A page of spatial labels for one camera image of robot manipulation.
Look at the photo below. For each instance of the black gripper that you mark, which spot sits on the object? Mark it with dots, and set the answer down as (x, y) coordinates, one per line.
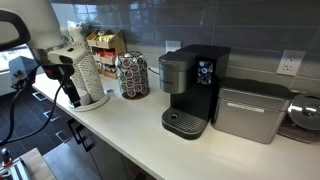
(67, 76)

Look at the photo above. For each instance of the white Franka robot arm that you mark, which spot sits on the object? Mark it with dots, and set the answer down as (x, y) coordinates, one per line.
(36, 20)

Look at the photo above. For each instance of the red metal clamp stand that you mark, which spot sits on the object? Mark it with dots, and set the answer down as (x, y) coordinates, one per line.
(8, 165)

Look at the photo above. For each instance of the small white lid stack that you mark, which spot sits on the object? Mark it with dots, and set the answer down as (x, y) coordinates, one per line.
(85, 98)

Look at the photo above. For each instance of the white empty wall outlet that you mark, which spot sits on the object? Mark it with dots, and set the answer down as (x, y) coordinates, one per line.
(290, 62)

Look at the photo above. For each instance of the stack of printed paper cups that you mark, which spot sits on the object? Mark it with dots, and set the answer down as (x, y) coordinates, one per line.
(78, 80)
(91, 80)

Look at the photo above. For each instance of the black silver coffee maker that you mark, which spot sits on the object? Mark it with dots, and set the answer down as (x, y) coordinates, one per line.
(193, 90)

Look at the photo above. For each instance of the black drip tray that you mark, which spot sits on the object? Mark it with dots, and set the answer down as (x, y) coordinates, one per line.
(183, 122)

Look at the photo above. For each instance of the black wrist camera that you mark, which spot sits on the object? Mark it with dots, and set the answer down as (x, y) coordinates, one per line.
(53, 72)

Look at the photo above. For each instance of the white round cup carousel base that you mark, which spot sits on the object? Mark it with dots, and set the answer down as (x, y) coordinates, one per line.
(96, 101)

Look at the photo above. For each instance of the wooden board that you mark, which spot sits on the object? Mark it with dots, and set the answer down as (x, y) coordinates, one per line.
(38, 165)

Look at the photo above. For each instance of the round dark appliance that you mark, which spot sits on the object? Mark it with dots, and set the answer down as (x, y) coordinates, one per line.
(305, 111)

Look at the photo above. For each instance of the cardboard packet organizer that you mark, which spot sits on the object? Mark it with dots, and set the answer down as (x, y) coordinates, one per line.
(116, 41)

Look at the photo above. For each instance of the silver bin with black lid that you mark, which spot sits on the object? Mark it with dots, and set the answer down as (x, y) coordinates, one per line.
(250, 113)

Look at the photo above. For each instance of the yellow packet pile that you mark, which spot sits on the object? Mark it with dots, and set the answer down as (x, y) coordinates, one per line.
(101, 35)

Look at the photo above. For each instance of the dark grey cabinet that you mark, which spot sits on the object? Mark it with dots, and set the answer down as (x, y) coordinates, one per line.
(103, 156)

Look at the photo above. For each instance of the red packet pile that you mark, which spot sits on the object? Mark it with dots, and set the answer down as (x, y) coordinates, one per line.
(107, 54)

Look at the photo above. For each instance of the white wall outlet with plug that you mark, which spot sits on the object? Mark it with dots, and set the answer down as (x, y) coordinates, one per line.
(173, 46)

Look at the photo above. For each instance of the grey box device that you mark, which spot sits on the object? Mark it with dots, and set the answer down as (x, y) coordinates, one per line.
(23, 70)

